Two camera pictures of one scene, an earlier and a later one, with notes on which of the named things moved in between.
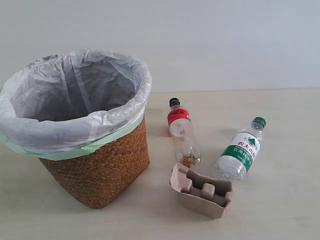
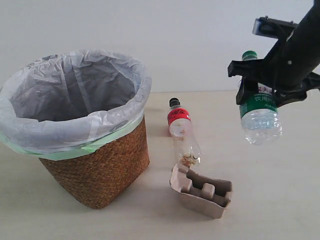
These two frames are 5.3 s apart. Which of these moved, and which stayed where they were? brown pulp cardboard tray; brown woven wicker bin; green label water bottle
Moved: green label water bottle
Stayed: brown pulp cardboard tray; brown woven wicker bin
